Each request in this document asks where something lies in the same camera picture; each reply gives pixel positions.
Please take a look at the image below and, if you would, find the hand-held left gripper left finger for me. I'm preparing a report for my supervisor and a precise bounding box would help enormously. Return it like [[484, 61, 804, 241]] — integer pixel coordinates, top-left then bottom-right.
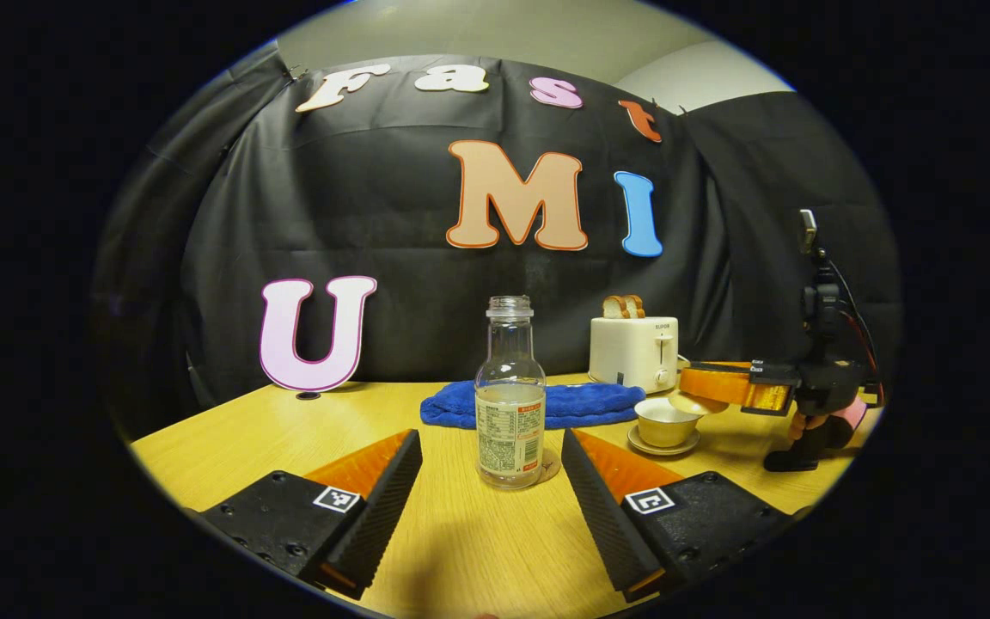
[[181, 428, 424, 601]]

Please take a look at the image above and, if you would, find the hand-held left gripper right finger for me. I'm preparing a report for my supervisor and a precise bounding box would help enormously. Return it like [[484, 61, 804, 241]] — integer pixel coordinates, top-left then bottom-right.
[[561, 428, 805, 603]]

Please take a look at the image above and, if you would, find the cream teacup lid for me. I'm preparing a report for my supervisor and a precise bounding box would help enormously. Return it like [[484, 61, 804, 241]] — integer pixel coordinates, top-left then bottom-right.
[[669, 391, 730, 417]]

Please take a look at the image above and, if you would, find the cream ceramic teacup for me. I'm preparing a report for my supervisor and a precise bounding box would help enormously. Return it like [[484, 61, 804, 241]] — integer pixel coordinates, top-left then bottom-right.
[[634, 397, 704, 449]]

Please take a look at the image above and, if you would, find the clear plastic water bottle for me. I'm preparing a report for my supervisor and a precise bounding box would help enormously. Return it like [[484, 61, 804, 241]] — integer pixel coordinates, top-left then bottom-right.
[[474, 296, 547, 491]]

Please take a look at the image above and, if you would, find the cream ceramic saucer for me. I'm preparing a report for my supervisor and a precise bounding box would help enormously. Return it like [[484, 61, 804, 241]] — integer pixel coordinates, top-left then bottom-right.
[[627, 425, 702, 457]]

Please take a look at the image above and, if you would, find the cream toaster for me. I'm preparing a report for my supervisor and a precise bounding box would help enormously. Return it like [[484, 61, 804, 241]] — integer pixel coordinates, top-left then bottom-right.
[[588, 316, 681, 395]]

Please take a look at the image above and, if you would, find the blue towel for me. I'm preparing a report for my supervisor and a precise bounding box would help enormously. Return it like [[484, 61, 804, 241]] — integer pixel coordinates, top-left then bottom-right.
[[419, 382, 647, 431]]

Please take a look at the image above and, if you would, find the black backdrop cloth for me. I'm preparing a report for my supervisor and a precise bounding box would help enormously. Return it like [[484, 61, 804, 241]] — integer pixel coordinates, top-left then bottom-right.
[[91, 39, 904, 439]]

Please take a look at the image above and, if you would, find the red and black gripper cable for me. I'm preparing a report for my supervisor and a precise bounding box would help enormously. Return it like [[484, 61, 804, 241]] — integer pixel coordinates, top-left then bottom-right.
[[826, 256, 884, 405]]

